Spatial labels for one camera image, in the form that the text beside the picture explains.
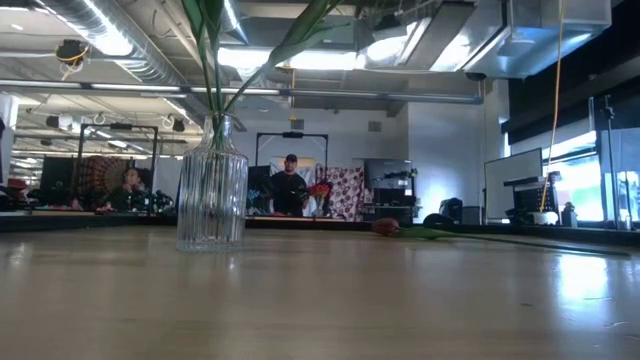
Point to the clear ribbed glass vase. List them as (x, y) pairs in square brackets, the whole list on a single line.
[(212, 200)]

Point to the red flower bouquet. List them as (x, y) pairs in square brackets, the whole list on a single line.
[(319, 190)]

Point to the pink white patterned cloth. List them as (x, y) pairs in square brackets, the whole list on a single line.
[(347, 192)]

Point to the person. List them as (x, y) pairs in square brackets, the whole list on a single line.
[(129, 186), (290, 190)]

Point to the dark monitor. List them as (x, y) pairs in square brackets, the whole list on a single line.
[(387, 172)]

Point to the bright red artificial tulip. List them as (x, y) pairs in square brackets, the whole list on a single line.
[(385, 226)]

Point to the long grey ceiling pipe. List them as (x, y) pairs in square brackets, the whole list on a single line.
[(350, 94)]

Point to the black office chair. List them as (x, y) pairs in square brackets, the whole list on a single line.
[(450, 207)]

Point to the whiteboard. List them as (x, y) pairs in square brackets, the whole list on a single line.
[(510, 185)]

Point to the black desk equipment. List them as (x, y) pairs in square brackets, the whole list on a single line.
[(530, 197)]

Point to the mandala tapestry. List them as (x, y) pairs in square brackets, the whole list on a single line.
[(97, 175)]

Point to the white desk device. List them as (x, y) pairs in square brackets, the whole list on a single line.
[(542, 218)]

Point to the dark bottle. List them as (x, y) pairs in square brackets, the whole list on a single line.
[(568, 215)]

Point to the black tripod stand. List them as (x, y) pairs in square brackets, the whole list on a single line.
[(608, 160)]

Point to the black rig frame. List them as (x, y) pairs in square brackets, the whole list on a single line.
[(120, 126), (292, 134)]

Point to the black aluminium table frame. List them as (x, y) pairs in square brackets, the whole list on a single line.
[(125, 221)]

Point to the rectangular metal air duct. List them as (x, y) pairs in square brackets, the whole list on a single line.
[(525, 45)]

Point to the silver spiral air duct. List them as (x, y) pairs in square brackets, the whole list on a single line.
[(100, 25)]

